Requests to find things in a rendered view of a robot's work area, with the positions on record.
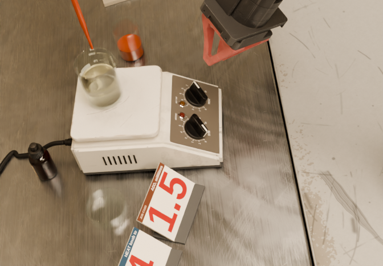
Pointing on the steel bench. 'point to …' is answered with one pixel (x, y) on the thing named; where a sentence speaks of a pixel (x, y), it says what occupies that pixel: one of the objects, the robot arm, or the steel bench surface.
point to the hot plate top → (122, 109)
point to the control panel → (213, 124)
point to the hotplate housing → (146, 147)
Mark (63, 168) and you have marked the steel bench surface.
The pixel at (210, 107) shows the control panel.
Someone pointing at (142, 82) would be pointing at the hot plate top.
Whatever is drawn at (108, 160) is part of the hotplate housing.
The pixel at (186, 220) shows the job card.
